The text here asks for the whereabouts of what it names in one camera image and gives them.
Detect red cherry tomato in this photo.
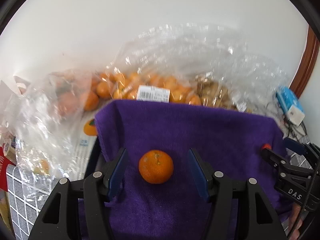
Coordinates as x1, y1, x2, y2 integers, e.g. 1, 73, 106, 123
261, 144, 272, 150

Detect clear plastic fruit bag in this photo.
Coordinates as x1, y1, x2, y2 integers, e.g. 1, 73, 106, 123
102, 23, 289, 113

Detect black cables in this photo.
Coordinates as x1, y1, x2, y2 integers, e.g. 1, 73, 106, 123
281, 114, 309, 140

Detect fruit carton box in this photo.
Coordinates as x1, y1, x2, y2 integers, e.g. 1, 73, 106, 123
72, 113, 97, 180

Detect red paper bag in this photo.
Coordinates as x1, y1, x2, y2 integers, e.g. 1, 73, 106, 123
0, 144, 16, 192

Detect right hand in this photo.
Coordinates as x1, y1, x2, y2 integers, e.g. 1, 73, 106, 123
287, 203, 306, 239

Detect grey checked tablecloth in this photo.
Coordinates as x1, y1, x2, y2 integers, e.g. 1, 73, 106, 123
6, 165, 48, 239

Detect brown door frame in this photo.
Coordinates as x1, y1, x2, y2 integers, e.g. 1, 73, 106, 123
290, 26, 319, 98

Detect blue white box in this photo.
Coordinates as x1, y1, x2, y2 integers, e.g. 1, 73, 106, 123
276, 86, 305, 126

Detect large rough orange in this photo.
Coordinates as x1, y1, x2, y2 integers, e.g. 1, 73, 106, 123
138, 150, 174, 184

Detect small clear plastic bag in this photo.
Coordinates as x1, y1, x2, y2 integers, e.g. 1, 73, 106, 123
3, 69, 101, 198

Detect black tray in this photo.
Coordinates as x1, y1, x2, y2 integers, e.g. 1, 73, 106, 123
84, 137, 106, 178

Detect purple towel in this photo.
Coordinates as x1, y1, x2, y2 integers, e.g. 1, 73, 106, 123
95, 100, 291, 239

